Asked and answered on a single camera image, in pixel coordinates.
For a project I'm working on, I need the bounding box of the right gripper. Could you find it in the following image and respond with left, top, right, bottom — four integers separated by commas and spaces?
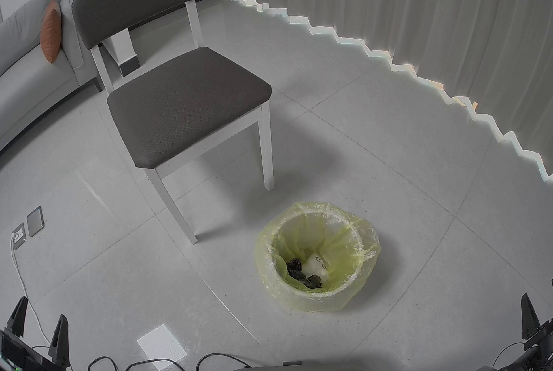
514, 292, 553, 371

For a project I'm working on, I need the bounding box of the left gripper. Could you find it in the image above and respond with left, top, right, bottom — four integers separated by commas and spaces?
0, 296, 71, 371

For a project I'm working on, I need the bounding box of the clear printed wrapper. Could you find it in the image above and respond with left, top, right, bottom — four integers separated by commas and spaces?
301, 256, 331, 280

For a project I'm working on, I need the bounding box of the black plastic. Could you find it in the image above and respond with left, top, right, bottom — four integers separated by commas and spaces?
285, 257, 322, 289

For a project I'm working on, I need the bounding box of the yellow plastic bag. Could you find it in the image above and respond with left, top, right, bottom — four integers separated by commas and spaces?
254, 201, 382, 313

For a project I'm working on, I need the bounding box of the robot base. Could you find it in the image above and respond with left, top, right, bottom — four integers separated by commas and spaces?
233, 360, 493, 371

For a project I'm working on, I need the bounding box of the white trash bin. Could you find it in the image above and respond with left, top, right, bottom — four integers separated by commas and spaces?
259, 210, 368, 311

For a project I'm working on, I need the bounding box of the pale grey sofa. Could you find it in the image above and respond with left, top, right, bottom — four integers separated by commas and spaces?
0, 0, 104, 154

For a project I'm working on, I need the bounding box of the white chair grey seat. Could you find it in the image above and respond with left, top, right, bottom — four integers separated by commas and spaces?
71, 0, 275, 245

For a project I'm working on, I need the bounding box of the orange cushion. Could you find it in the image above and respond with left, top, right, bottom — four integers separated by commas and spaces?
40, 0, 62, 64

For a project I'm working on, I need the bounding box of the black cable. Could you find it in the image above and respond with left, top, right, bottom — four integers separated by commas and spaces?
493, 342, 526, 370
125, 358, 186, 371
88, 356, 130, 371
196, 353, 260, 371

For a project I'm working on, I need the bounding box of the white cable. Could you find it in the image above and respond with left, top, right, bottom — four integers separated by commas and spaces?
10, 231, 52, 346

